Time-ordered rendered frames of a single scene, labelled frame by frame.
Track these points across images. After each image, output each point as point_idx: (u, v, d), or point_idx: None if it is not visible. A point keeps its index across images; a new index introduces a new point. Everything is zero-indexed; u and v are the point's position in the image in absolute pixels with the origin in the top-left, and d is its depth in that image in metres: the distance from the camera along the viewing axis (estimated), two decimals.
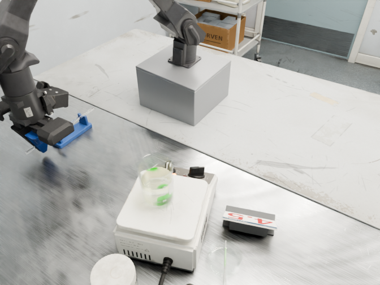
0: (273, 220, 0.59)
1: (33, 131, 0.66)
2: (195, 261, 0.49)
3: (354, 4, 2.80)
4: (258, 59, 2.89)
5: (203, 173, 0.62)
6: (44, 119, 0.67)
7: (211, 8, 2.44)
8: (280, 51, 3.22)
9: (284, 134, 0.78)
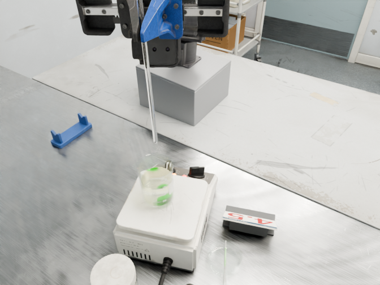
0: (273, 220, 0.59)
1: (166, 0, 0.38)
2: (195, 261, 0.49)
3: (354, 4, 2.80)
4: (258, 59, 2.89)
5: (203, 173, 0.62)
6: None
7: None
8: (280, 51, 3.22)
9: (284, 134, 0.78)
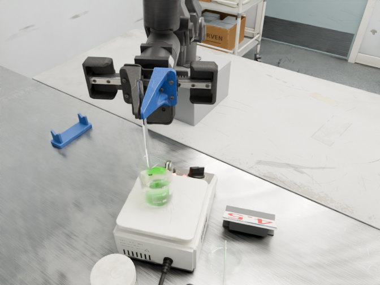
0: (273, 220, 0.59)
1: None
2: (195, 261, 0.49)
3: (354, 4, 2.80)
4: (258, 59, 2.89)
5: (203, 173, 0.62)
6: None
7: (211, 8, 2.44)
8: (280, 51, 3.22)
9: (284, 134, 0.78)
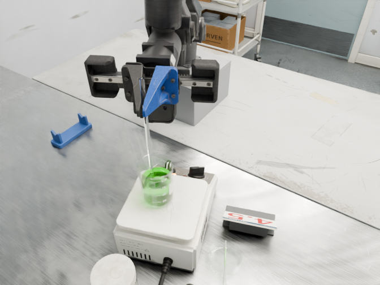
0: (273, 220, 0.59)
1: None
2: (195, 261, 0.49)
3: (354, 4, 2.80)
4: (258, 59, 2.89)
5: (203, 173, 0.62)
6: None
7: (211, 8, 2.44)
8: (280, 51, 3.22)
9: (284, 134, 0.78)
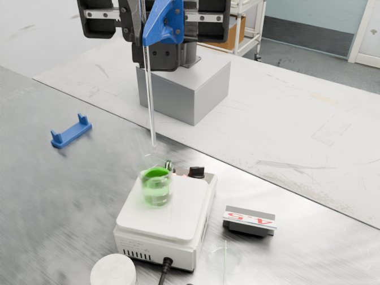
0: (273, 220, 0.59)
1: (167, 5, 0.39)
2: (195, 261, 0.49)
3: (354, 4, 2.80)
4: (258, 59, 2.89)
5: (203, 173, 0.62)
6: None
7: None
8: (280, 51, 3.22)
9: (284, 134, 0.78)
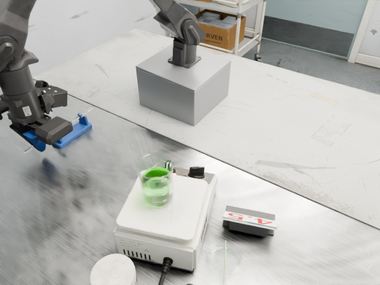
0: (273, 220, 0.59)
1: (31, 130, 0.66)
2: (195, 261, 0.49)
3: (354, 4, 2.80)
4: (258, 59, 2.89)
5: (203, 173, 0.62)
6: (43, 117, 0.66)
7: (211, 8, 2.44)
8: (280, 51, 3.22)
9: (284, 134, 0.78)
